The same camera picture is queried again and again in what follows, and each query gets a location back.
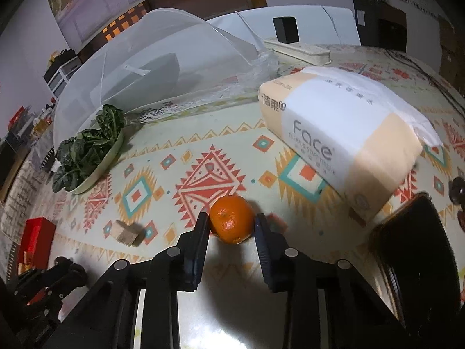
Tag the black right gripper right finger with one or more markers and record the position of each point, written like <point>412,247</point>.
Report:
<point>284,268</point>

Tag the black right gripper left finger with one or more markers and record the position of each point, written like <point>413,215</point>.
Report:
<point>180,268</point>

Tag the orange tangerine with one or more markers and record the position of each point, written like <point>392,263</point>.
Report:
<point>232,219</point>

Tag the small wooden block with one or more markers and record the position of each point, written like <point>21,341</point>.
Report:
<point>129,235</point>

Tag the red open box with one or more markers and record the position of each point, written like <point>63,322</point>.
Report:
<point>35,247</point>

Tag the black tray at edge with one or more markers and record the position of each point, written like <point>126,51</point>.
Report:
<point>417,260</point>

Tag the plate of green spinach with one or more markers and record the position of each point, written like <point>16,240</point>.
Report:
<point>81,155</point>

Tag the Face tissue pack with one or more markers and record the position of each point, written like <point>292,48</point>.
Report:
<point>359,136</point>

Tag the white mesh food cover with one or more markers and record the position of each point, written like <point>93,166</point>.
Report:
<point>171,61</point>

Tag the white power strip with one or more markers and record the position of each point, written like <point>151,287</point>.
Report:
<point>310,54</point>

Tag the white drawer cabinet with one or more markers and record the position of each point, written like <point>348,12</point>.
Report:
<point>58,76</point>

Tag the small black speaker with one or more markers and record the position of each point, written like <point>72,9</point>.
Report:
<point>286,29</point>

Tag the black box on stand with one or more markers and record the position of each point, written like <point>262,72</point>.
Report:
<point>380,25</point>

